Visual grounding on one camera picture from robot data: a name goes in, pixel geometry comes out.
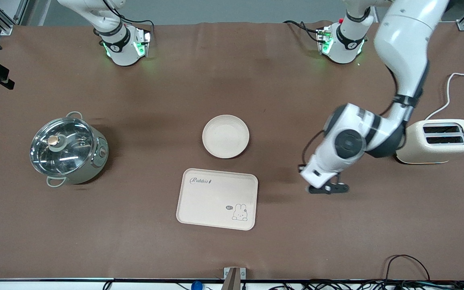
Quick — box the glass pot lid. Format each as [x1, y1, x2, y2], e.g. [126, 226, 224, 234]
[30, 117, 96, 177]

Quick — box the black left base cable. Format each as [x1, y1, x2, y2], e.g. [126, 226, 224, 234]
[284, 20, 322, 42]

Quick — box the beige rabbit print tray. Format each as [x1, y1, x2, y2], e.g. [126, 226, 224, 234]
[176, 168, 259, 231]

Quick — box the black right base cable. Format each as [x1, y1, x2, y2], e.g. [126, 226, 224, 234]
[117, 15, 155, 33]

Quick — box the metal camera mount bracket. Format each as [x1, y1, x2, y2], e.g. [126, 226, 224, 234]
[223, 267, 246, 290]

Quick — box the beige round plate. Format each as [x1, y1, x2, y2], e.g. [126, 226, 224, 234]
[202, 115, 250, 159]

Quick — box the black tangled cable bundle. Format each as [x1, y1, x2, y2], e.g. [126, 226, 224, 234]
[268, 280, 464, 290]

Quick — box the black base cable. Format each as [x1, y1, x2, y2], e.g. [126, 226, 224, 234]
[117, 15, 155, 33]
[284, 20, 322, 42]

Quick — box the green electric cooking pot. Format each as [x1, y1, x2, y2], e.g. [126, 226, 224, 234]
[29, 112, 109, 188]

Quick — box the cream two-slot toaster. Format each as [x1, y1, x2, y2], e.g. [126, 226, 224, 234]
[395, 119, 464, 164]

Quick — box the white toaster power cable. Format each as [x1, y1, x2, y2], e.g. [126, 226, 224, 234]
[425, 70, 464, 120]

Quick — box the black looped cable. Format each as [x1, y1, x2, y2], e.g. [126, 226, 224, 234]
[383, 254, 432, 282]

